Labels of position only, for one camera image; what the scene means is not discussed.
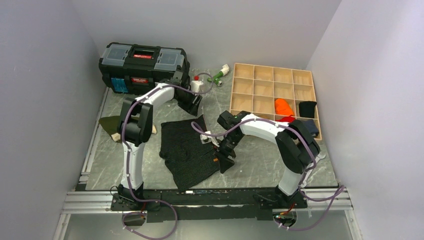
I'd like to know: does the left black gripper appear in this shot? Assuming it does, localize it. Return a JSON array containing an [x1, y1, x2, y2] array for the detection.
[[175, 88, 203, 117]]

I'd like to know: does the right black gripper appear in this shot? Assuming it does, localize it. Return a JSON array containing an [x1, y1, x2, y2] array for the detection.
[[211, 132, 244, 174]]

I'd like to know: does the black striped underwear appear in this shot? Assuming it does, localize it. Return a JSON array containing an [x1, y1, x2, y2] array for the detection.
[[159, 115, 220, 192]]

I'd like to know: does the wooden compartment tray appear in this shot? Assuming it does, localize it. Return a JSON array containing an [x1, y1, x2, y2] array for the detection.
[[229, 63, 323, 141]]

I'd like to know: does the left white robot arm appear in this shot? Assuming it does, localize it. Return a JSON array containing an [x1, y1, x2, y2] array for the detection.
[[117, 82, 203, 210]]

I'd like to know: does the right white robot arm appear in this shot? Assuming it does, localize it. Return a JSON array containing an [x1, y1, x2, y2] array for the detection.
[[215, 111, 321, 208]]

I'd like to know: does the red rolled underwear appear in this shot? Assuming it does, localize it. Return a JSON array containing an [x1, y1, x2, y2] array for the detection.
[[275, 115, 296, 123]]

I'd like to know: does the orange rolled underwear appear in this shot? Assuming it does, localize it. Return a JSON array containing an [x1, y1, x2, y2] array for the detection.
[[274, 98, 295, 116]]

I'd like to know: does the olive green underwear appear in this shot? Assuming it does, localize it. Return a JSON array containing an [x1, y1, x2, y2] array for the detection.
[[99, 115, 157, 143]]

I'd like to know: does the navy blue rolled underwear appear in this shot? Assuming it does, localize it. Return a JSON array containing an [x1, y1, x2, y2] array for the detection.
[[301, 119, 320, 138]]

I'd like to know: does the black rolled underwear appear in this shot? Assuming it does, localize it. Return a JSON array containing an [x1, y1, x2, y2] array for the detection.
[[298, 101, 317, 119]]

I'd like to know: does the green and white pipe fitting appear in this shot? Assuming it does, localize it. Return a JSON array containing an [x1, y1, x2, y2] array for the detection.
[[207, 64, 230, 87]]

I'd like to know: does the black plastic toolbox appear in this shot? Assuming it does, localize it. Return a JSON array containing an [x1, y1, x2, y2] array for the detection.
[[98, 42, 191, 95]]

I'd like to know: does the silver wrench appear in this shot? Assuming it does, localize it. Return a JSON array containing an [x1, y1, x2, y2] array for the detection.
[[303, 153, 327, 182]]

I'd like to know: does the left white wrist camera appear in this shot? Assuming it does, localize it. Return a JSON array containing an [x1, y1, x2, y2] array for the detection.
[[190, 75, 204, 93]]

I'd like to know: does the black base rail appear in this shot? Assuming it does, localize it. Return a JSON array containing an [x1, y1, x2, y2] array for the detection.
[[110, 187, 308, 223]]

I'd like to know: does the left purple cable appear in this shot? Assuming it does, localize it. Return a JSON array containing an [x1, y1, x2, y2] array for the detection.
[[119, 72, 215, 240]]

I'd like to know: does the purple cable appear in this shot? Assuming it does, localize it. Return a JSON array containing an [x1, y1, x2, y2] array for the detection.
[[191, 117, 346, 232], [119, 72, 215, 240]]

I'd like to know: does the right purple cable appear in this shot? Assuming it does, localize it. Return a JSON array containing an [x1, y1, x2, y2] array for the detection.
[[191, 117, 346, 232]]

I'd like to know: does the aluminium frame rail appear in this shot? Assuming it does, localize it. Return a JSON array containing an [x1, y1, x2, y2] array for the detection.
[[53, 89, 112, 240]]

